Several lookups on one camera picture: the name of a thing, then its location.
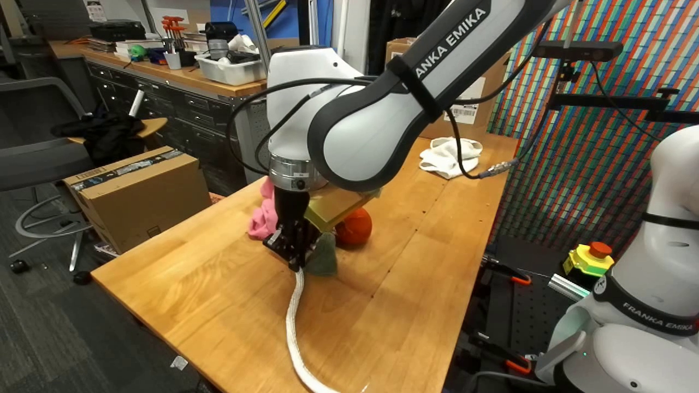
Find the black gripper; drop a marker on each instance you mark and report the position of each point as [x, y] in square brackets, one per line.
[293, 234]

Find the white towel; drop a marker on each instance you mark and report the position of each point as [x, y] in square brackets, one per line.
[451, 158]

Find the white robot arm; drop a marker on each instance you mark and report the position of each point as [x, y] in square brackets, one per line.
[334, 125]

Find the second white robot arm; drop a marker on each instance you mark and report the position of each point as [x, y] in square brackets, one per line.
[638, 328]

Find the dark green cloth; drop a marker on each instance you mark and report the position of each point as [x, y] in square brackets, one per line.
[321, 257]

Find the pink cloth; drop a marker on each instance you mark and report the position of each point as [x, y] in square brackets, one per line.
[264, 219]

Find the red cloth ball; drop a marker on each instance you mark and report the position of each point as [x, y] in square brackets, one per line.
[354, 230]

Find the cardboard box beside table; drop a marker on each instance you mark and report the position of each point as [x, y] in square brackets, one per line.
[138, 197]

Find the workbench with drawers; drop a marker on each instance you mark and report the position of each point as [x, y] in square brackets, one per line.
[196, 108]

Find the white plastic bin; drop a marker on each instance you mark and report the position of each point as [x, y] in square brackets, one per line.
[230, 72]

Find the large cardboard box on table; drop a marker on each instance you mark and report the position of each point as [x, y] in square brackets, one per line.
[470, 118]

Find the emergency stop button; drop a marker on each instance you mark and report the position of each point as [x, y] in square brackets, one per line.
[590, 257]

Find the wrist camera with yellow-green mount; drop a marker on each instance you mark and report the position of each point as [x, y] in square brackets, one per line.
[331, 205]

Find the black camera stand pole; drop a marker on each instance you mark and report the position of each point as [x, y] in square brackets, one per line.
[631, 55]

